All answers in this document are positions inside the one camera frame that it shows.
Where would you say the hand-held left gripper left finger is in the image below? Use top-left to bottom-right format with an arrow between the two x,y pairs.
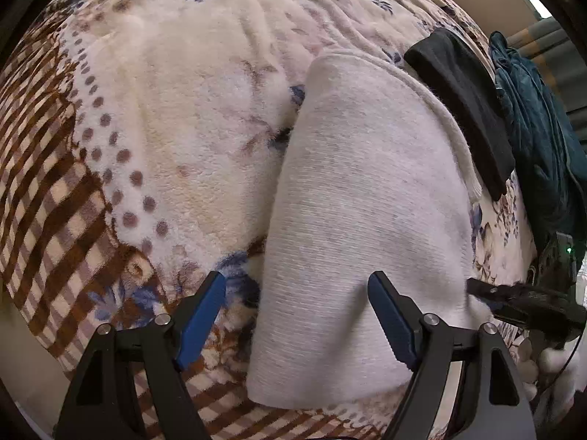
54,271 -> 227,440

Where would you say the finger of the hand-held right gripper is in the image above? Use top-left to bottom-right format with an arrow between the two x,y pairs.
467,278 -> 553,327

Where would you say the person's right hand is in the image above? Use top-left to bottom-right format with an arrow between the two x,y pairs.
516,330 -> 584,405

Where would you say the striped curtain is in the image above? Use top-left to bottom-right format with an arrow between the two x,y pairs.
504,17 -> 587,124

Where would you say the white knit sweater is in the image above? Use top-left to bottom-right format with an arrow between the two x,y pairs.
247,49 -> 493,410

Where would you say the floral fleece blanket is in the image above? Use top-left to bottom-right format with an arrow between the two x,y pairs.
0,0 -> 542,440

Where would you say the black folded garment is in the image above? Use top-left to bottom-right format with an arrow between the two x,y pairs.
404,27 -> 517,201

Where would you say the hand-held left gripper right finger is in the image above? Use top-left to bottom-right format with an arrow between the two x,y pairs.
367,271 -> 537,440

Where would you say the teal garment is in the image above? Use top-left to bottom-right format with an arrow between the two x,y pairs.
488,31 -> 587,250

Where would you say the black cable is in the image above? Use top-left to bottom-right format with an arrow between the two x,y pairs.
534,334 -> 582,399

